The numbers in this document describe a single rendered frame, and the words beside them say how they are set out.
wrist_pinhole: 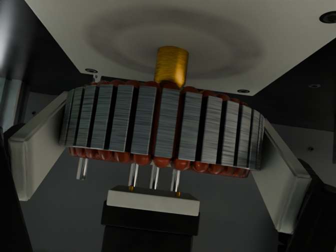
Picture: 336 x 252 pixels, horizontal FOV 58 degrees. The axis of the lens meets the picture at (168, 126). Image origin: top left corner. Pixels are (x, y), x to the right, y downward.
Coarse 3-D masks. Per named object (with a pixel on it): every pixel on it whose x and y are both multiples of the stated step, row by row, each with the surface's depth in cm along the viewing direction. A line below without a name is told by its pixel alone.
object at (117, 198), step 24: (120, 192) 20; (144, 192) 20; (168, 192) 23; (120, 216) 21; (144, 216) 22; (168, 216) 22; (192, 216) 22; (120, 240) 21; (144, 240) 21; (168, 240) 22; (192, 240) 22
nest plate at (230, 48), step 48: (48, 0) 14; (96, 0) 14; (144, 0) 13; (192, 0) 13; (240, 0) 12; (288, 0) 12; (96, 48) 20; (144, 48) 19; (192, 48) 18; (240, 48) 17; (288, 48) 16
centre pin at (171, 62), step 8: (160, 48) 18; (168, 48) 18; (176, 48) 18; (160, 56) 18; (168, 56) 18; (176, 56) 18; (184, 56) 18; (160, 64) 18; (168, 64) 18; (176, 64) 18; (184, 64) 18; (160, 72) 18; (168, 72) 18; (176, 72) 18; (184, 72) 18; (160, 80) 18; (168, 80) 18; (176, 80) 18; (184, 80) 18; (160, 88) 18
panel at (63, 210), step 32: (32, 96) 43; (288, 128) 44; (64, 160) 42; (96, 160) 42; (320, 160) 44; (64, 192) 41; (96, 192) 42; (192, 192) 42; (224, 192) 42; (256, 192) 43; (32, 224) 41; (64, 224) 41; (96, 224) 41; (224, 224) 42; (256, 224) 42
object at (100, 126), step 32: (96, 96) 13; (128, 96) 13; (160, 96) 13; (192, 96) 12; (224, 96) 14; (64, 128) 15; (96, 128) 13; (128, 128) 12; (160, 128) 12; (192, 128) 12; (224, 128) 13; (256, 128) 14; (128, 160) 13; (160, 160) 13; (192, 160) 12; (224, 160) 13; (256, 160) 15
